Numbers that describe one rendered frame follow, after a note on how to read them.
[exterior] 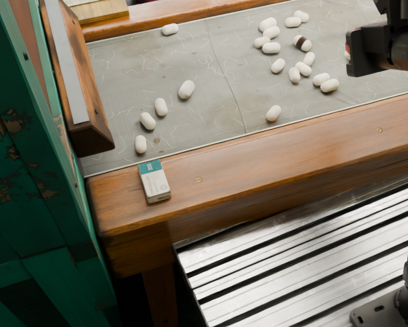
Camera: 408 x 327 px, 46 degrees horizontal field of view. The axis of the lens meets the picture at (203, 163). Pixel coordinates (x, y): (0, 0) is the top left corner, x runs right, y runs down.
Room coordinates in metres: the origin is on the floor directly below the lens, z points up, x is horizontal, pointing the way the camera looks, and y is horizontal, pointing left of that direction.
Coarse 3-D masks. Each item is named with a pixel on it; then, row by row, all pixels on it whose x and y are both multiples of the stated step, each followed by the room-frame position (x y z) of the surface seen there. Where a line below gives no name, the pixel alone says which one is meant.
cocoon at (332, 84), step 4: (328, 80) 0.61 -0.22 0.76; (332, 80) 0.61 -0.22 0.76; (336, 80) 0.61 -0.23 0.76; (324, 84) 0.60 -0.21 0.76; (328, 84) 0.60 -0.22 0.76; (332, 84) 0.60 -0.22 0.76; (336, 84) 0.60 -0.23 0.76; (320, 88) 0.60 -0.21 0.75; (324, 88) 0.59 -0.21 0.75; (328, 88) 0.59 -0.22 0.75; (332, 88) 0.59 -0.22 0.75; (336, 88) 0.60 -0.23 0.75
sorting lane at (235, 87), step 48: (336, 0) 0.86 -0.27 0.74; (96, 48) 0.69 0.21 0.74; (144, 48) 0.69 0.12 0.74; (192, 48) 0.70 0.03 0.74; (240, 48) 0.70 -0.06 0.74; (288, 48) 0.71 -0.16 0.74; (336, 48) 0.71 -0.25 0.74; (144, 96) 0.57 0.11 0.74; (192, 96) 0.57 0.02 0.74; (240, 96) 0.58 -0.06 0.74; (288, 96) 0.58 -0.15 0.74; (336, 96) 0.59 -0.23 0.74; (384, 96) 0.59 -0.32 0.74; (192, 144) 0.47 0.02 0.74
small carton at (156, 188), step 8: (144, 168) 0.39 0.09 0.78; (152, 168) 0.39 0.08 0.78; (160, 168) 0.39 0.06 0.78; (144, 176) 0.37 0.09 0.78; (152, 176) 0.37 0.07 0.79; (160, 176) 0.38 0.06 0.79; (144, 184) 0.36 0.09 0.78; (152, 184) 0.36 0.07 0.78; (160, 184) 0.36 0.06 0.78; (168, 184) 0.36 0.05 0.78; (152, 192) 0.35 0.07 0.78; (160, 192) 0.35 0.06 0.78; (168, 192) 0.35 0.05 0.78; (152, 200) 0.34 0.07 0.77
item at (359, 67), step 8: (352, 32) 0.53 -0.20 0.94; (360, 32) 0.53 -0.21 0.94; (352, 40) 0.52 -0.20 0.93; (360, 40) 0.52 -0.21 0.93; (392, 40) 0.49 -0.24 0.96; (352, 48) 0.51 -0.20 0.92; (360, 48) 0.51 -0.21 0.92; (352, 56) 0.50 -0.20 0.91; (360, 56) 0.51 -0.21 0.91; (368, 56) 0.51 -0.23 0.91; (376, 56) 0.49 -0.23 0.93; (384, 56) 0.48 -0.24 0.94; (352, 64) 0.50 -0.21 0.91; (360, 64) 0.50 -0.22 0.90; (368, 64) 0.50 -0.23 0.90; (376, 64) 0.50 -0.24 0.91; (384, 64) 0.48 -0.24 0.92; (392, 64) 0.47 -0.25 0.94; (352, 72) 0.49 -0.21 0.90; (360, 72) 0.49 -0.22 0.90; (368, 72) 0.50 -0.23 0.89; (376, 72) 0.50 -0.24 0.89
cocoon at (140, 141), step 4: (140, 136) 0.47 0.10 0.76; (136, 140) 0.46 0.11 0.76; (140, 140) 0.46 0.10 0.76; (144, 140) 0.46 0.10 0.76; (136, 144) 0.45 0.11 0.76; (140, 144) 0.45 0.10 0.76; (144, 144) 0.45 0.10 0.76; (136, 148) 0.45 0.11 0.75; (140, 148) 0.45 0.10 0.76; (144, 148) 0.45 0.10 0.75; (140, 152) 0.44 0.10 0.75
